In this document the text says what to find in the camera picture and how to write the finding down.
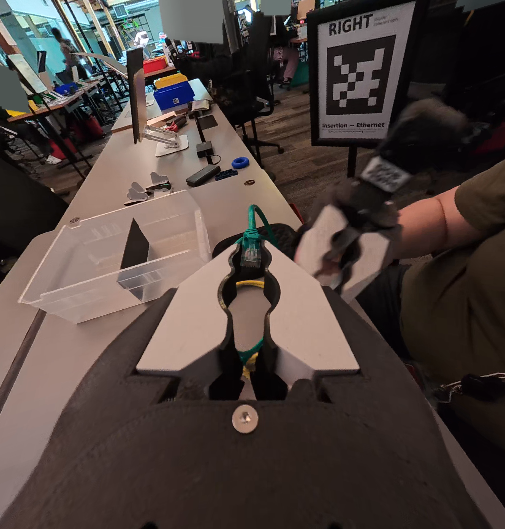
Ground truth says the black mouse pad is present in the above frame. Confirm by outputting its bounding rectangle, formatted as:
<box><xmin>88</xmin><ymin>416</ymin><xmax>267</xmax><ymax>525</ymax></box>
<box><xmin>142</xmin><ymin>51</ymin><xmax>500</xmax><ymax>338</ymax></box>
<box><xmin>212</xmin><ymin>223</ymin><xmax>303</xmax><ymax>259</ymax></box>

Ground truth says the black power adapter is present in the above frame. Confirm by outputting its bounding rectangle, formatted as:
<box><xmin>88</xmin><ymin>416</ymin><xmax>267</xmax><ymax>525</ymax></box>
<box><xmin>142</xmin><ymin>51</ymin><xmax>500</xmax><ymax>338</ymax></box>
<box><xmin>196</xmin><ymin>141</ymin><xmax>222</xmax><ymax>165</ymax></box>

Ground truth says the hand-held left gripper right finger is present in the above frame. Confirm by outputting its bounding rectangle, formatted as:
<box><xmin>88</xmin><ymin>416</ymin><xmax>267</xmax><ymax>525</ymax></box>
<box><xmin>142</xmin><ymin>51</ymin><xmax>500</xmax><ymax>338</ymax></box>
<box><xmin>252</xmin><ymin>242</ymin><xmax>360</xmax><ymax>400</ymax></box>

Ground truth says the silver computer monitor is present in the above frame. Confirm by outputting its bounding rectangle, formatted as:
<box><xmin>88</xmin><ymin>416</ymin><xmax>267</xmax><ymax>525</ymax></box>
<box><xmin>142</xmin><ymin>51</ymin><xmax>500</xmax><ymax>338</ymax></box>
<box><xmin>126</xmin><ymin>47</ymin><xmax>148</xmax><ymax>145</ymax></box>

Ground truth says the blue storage bin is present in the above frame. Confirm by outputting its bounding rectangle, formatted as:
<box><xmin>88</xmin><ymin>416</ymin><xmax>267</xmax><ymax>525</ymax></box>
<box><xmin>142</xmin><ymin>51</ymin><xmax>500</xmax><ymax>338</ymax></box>
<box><xmin>153</xmin><ymin>80</ymin><xmax>195</xmax><ymax>111</ymax></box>

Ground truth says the silver monitor stand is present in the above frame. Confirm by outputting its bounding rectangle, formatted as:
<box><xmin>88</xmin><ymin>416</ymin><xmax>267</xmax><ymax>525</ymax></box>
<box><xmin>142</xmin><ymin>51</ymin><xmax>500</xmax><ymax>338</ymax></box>
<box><xmin>143</xmin><ymin>124</ymin><xmax>189</xmax><ymax>158</ymax></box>

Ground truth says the framed marker sign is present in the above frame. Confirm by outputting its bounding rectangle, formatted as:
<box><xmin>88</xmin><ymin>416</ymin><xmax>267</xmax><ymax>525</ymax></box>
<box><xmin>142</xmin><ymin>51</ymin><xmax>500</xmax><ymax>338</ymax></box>
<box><xmin>306</xmin><ymin>0</ymin><xmax>429</xmax><ymax>179</ymax></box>

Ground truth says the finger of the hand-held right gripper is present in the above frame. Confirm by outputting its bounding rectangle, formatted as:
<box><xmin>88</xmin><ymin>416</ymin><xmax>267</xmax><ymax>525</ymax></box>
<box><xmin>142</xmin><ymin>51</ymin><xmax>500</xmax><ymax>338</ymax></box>
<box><xmin>296</xmin><ymin>207</ymin><xmax>352</xmax><ymax>277</ymax></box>
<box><xmin>339</xmin><ymin>229</ymin><xmax>395</xmax><ymax>302</ymax></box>

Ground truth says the black office chair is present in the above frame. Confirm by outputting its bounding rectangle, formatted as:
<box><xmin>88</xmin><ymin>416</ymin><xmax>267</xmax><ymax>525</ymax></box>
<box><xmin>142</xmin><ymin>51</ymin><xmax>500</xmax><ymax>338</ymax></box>
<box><xmin>219</xmin><ymin>12</ymin><xmax>284</xmax><ymax>166</ymax></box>

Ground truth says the green ethernet cable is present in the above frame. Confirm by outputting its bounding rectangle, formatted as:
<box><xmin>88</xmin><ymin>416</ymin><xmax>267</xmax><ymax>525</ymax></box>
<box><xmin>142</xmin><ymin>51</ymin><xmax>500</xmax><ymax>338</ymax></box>
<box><xmin>235</xmin><ymin>204</ymin><xmax>280</xmax><ymax>365</ymax></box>

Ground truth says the black rectangular box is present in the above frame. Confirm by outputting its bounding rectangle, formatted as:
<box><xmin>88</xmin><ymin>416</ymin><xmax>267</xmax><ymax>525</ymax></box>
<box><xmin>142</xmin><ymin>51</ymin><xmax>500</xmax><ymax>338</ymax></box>
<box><xmin>186</xmin><ymin>164</ymin><xmax>221</xmax><ymax>187</ymax></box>

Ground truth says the person's right forearm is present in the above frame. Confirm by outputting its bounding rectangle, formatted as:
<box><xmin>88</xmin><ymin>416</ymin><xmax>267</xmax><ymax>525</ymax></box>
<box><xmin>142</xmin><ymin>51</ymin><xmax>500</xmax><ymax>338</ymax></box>
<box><xmin>391</xmin><ymin>192</ymin><xmax>462</xmax><ymax>259</ymax></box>

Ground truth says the clear plastic bin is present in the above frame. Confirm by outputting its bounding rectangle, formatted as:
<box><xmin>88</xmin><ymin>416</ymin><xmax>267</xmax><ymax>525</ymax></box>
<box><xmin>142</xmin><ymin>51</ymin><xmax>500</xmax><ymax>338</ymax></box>
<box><xmin>18</xmin><ymin>189</ymin><xmax>212</xmax><ymax>325</ymax></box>

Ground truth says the small yellow storage bin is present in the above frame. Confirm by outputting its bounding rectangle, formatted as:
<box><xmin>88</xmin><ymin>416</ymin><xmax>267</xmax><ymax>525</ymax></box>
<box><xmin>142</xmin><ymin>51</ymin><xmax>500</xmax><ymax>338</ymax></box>
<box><xmin>154</xmin><ymin>73</ymin><xmax>189</xmax><ymax>90</ymax></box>

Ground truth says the yellow ethernet cable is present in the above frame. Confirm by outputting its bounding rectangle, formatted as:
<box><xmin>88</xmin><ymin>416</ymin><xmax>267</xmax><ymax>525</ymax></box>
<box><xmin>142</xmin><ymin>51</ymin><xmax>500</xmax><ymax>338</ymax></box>
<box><xmin>235</xmin><ymin>280</ymin><xmax>266</xmax><ymax>382</ymax></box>

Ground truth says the person's olive shirt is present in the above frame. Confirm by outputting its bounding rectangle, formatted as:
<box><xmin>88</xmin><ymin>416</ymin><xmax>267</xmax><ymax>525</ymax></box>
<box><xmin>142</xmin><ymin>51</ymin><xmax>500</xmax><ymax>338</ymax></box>
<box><xmin>400</xmin><ymin>153</ymin><xmax>505</xmax><ymax>455</ymax></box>

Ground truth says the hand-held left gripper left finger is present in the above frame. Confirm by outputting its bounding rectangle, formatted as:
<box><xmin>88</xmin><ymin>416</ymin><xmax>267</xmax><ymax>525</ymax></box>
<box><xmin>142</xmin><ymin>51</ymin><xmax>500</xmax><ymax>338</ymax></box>
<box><xmin>136</xmin><ymin>243</ymin><xmax>244</xmax><ymax>400</ymax></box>

